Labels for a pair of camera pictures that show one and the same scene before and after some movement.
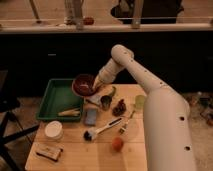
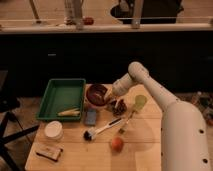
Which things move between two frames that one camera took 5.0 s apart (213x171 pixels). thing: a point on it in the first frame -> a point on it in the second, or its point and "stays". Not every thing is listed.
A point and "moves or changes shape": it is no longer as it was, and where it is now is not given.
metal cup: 105,101 -> 112,104
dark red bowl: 83,85 moves or changes shape
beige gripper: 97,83 -> 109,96
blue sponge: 91,117 stays
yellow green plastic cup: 139,102 stays
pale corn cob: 69,113 stays
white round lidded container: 54,130 stays
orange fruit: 117,144 stays
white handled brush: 89,134 stays
